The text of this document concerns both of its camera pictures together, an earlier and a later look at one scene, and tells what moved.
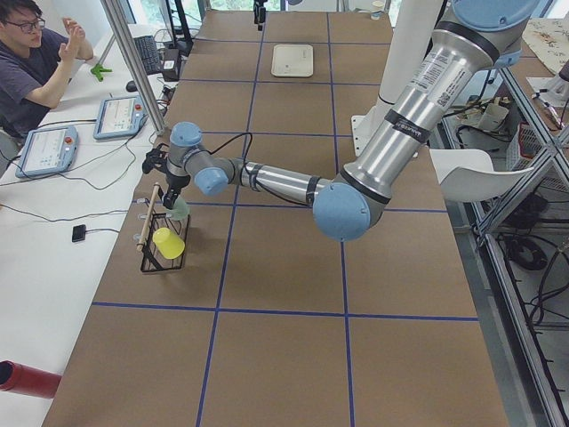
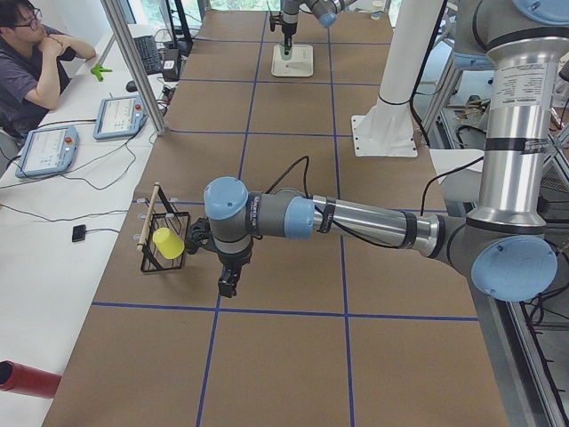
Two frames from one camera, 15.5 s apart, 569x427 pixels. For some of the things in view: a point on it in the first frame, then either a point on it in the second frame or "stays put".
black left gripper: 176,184 → 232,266
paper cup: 376,10 stays put
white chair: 468,174 stays put
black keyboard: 148,53 stays put
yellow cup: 171,245 stays put
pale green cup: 179,211 → 282,47
